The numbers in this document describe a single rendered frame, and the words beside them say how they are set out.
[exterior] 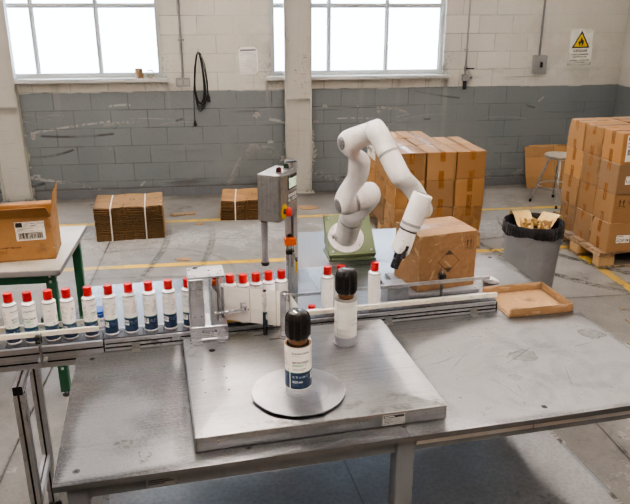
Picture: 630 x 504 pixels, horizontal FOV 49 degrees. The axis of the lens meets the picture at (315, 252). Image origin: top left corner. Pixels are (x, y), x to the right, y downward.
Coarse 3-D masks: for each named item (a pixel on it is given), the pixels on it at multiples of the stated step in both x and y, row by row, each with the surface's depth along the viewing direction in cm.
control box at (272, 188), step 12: (264, 180) 267; (276, 180) 265; (264, 192) 269; (276, 192) 267; (288, 192) 274; (264, 204) 270; (276, 204) 268; (288, 204) 275; (264, 216) 272; (276, 216) 270
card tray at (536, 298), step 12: (492, 288) 319; (504, 288) 321; (516, 288) 322; (528, 288) 324; (540, 288) 325; (504, 300) 312; (516, 300) 312; (528, 300) 312; (540, 300) 312; (552, 300) 312; (564, 300) 307; (504, 312) 300; (516, 312) 295; (528, 312) 297; (540, 312) 298; (552, 312) 300
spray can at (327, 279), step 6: (324, 270) 282; (330, 270) 282; (324, 276) 283; (330, 276) 283; (324, 282) 283; (330, 282) 283; (324, 288) 284; (330, 288) 284; (324, 294) 285; (330, 294) 285; (324, 300) 286; (330, 300) 286; (324, 306) 286; (330, 306) 286
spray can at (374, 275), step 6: (372, 264) 286; (378, 264) 287; (372, 270) 287; (378, 270) 288; (372, 276) 287; (378, 276) 287; (372, 282) 288; (378, 282) 288; (372, 288) 289; (378, 288) 289; (372, 294) 289; (378, 294) 290; (372, 300) 290; (378, 300) 291
